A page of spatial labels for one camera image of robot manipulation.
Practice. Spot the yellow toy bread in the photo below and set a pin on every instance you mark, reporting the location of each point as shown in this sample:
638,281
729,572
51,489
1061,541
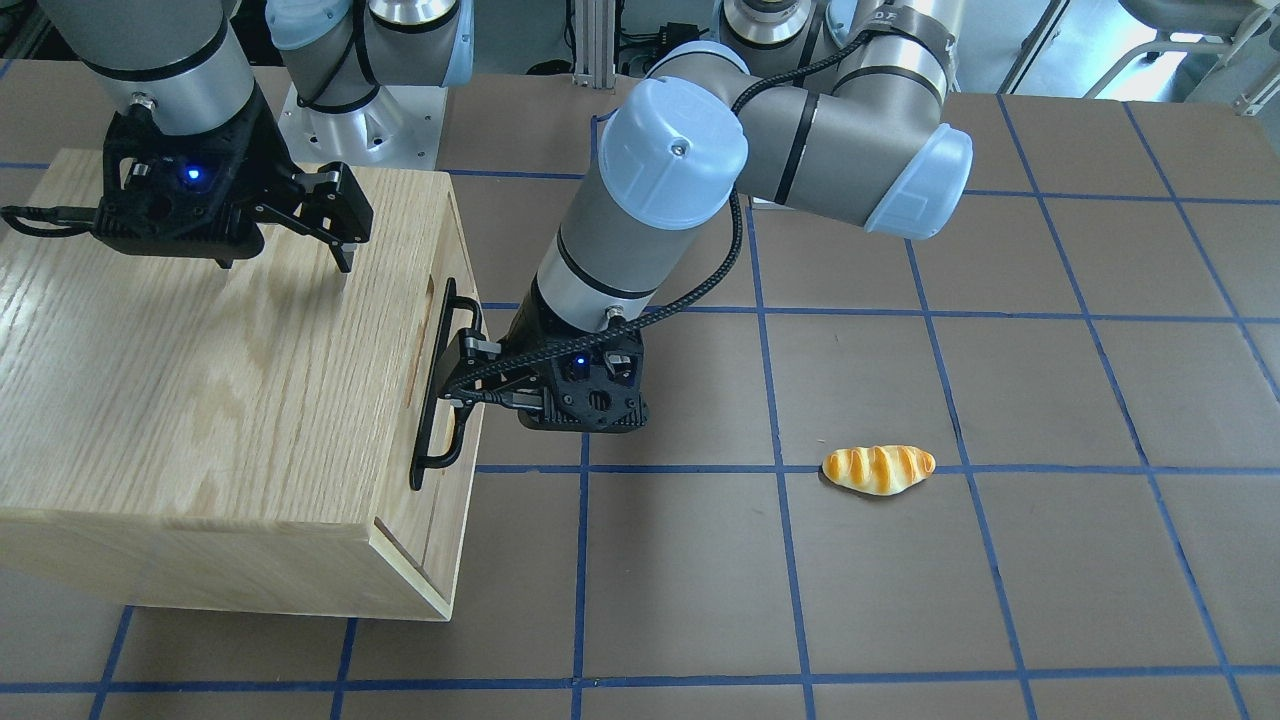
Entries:
881,471

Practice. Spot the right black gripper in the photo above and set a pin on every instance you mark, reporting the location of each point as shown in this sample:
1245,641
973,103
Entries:
262,152

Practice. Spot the wooden drawer cabinet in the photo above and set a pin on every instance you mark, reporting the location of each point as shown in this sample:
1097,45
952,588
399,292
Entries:
179,435

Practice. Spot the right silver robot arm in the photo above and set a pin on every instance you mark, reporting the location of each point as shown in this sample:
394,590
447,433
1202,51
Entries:
182,60

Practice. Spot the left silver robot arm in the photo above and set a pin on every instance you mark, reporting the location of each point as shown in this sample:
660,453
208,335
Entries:
830,107

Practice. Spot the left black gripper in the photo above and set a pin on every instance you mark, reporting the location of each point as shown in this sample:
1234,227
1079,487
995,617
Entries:
522,341

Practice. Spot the black upper drawer handle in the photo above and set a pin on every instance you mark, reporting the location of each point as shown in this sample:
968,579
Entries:
458,312

